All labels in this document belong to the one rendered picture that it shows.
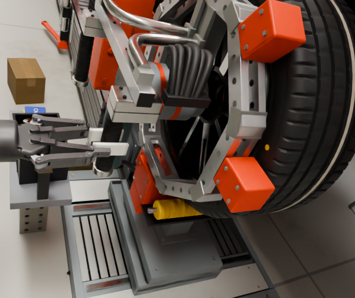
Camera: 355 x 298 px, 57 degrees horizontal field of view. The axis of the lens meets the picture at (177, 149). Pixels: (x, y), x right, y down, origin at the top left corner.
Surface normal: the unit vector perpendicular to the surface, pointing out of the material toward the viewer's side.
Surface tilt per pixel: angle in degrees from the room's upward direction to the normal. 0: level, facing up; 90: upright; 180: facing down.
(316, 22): 29
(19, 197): 0
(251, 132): 90
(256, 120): 45
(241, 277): 0
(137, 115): 90
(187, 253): 0
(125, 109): 90
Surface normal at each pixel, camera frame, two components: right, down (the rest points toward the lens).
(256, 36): -0.89, 0.00
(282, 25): 0.44, -0.20
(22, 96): 0.51, 0.67
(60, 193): 0.31, -0.73
